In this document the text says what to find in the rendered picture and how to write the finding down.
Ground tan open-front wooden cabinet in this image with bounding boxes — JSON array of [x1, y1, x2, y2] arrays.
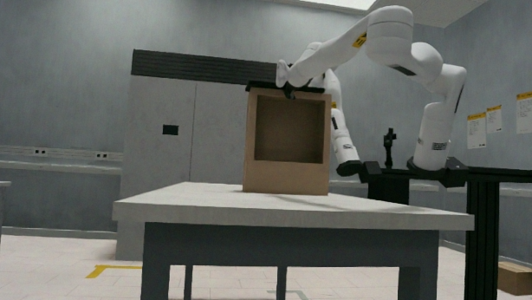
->
[[243, 88, 332, 196]]

